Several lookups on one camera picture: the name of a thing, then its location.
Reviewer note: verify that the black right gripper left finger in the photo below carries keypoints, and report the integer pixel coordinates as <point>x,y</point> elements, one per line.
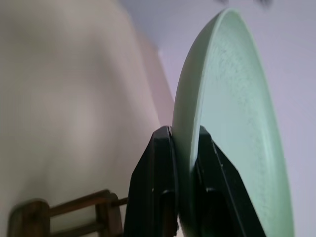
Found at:
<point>150,187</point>

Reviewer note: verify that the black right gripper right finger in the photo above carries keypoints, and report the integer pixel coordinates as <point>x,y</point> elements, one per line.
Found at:
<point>227,197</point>

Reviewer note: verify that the green plate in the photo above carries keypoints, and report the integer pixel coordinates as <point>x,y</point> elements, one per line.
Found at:
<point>237,103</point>

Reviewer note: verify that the wooden dish rack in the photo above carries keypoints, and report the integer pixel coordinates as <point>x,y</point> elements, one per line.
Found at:
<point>98,209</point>

